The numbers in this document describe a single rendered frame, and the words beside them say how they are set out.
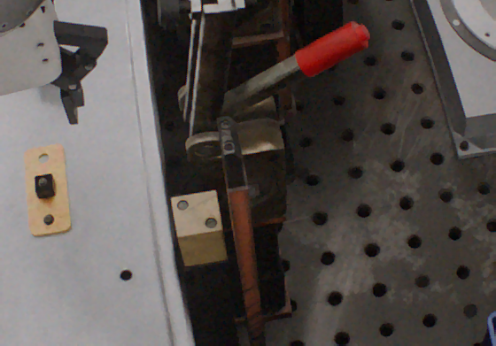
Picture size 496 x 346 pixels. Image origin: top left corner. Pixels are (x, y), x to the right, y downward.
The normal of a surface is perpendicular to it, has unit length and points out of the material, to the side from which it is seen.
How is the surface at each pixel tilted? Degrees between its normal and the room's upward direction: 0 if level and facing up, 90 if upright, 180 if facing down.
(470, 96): 2
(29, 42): 90
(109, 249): 0
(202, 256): 90
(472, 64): 2
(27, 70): 93
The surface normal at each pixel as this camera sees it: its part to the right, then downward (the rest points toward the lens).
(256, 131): -0.05, -0.50
